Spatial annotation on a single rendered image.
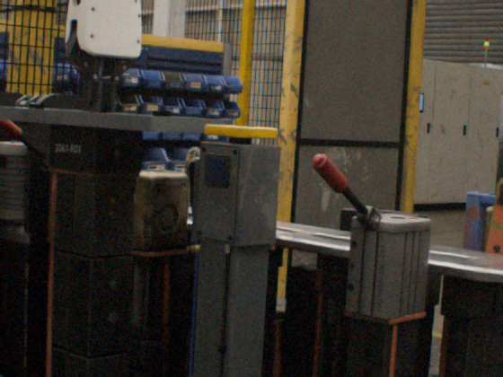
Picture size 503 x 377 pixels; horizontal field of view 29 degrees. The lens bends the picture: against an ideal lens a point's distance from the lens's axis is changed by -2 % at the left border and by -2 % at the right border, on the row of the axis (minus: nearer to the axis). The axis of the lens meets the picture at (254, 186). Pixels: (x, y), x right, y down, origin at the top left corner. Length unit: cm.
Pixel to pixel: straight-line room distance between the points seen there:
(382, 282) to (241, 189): 21
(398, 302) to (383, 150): 397
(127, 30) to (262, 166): 31
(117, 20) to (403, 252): 47
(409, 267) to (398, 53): 404
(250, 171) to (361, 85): 389
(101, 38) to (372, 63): 381
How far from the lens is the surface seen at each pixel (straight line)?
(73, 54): 128
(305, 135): 471
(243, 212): 109
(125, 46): 131
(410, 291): 120
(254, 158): 110
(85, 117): 123
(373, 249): 117
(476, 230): 344
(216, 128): 112
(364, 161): 504
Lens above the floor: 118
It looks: 4 degrees down
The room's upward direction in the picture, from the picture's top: 3 degrees clockwise
